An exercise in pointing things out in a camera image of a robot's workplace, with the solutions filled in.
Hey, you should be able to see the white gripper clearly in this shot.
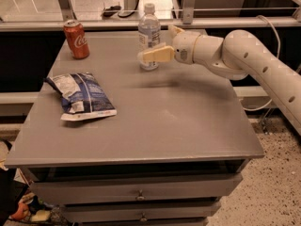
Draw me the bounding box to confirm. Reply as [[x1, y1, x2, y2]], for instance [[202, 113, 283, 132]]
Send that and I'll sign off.
[[137, 24, 200, 64]]

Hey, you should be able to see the clear blue-label plastic bottle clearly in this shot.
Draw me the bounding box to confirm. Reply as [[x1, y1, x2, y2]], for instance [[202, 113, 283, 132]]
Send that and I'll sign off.
[[137, 3, 162, 72]]

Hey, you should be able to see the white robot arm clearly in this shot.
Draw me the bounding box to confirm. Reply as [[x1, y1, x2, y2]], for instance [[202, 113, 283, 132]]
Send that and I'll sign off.
[[137, 26, 301, 134]]

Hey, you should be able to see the dark object behind glass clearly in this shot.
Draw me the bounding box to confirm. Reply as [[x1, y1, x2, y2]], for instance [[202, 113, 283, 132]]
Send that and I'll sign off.
[[102, 5, 121, 17]]

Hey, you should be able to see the red coca-cola can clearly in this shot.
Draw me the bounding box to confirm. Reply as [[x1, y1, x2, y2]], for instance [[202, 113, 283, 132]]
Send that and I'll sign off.
[[63, 20, 89, 59]]

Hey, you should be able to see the grey drawer cabinet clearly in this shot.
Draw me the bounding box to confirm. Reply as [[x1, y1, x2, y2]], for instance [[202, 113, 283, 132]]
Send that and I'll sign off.
[[6, 32, 263, 226]]

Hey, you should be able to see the blue chip bag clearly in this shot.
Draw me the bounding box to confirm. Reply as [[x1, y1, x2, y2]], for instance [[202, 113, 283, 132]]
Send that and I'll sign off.
[[45, 73, 117, 121]]

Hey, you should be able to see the top drawer knob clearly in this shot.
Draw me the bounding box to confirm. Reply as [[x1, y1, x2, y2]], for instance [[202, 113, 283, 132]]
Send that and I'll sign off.
[[135, 190, 146, 202]]

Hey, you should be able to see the drawer knob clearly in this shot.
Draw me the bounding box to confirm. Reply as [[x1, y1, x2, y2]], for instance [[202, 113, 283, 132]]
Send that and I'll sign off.
[[135, 190, 146, 202], [139, 214, 148, 222]]

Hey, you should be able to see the lower drawer knob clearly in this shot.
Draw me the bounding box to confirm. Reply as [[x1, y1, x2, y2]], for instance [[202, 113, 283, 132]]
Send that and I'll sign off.
[[139, 214, 148, 222]]

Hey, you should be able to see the clutter pile on floor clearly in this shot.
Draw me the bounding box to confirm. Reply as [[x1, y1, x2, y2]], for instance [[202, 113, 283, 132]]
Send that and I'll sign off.
[[0, 138, 69, 226]]

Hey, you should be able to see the metal railing frame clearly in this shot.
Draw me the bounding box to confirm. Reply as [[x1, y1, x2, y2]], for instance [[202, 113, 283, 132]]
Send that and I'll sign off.
[[0, 0, 301, 31]]

